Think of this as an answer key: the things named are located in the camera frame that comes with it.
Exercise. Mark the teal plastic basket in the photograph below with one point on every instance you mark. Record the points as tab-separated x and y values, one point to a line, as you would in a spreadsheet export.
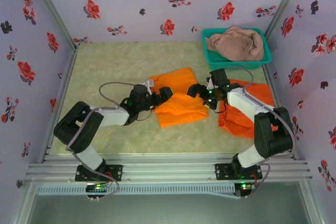
236	65

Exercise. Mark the left controller board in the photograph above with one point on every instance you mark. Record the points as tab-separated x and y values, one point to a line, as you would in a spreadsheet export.
97	187

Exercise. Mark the controller board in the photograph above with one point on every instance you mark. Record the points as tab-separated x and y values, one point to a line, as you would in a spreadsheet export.
97	187
244	188

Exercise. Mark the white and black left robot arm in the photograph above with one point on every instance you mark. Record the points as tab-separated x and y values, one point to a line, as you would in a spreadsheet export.
78	127

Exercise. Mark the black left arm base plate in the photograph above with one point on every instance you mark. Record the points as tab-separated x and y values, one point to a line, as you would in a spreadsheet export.
116	171

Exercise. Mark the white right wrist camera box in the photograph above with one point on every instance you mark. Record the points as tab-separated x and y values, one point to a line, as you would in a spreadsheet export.
210	84

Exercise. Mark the pink shorts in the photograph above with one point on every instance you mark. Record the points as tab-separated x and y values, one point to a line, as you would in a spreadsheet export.
236	45

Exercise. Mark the aluminium mounting rail frame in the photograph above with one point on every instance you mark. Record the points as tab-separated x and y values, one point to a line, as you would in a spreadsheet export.
170	166

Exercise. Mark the aluminium frame leg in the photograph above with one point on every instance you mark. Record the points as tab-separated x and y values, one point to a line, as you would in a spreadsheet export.
22	203
312	203

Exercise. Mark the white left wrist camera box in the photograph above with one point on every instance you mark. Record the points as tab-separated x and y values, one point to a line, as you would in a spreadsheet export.
151	83

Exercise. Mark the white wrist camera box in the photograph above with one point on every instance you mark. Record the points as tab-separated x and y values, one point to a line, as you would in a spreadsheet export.
151	83
210	84

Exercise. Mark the right controller board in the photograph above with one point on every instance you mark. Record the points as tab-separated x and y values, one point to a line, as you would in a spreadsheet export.
244	188

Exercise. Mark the red-orange shorts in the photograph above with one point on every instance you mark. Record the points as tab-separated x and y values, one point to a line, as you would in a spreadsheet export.
239	121

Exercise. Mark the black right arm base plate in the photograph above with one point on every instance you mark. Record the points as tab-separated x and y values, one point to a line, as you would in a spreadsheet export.
223	171

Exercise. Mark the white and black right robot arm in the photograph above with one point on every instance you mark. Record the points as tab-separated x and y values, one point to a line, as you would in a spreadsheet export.
273	134

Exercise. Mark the light orange shorts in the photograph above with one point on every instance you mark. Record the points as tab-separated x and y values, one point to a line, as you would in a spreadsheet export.
181	111

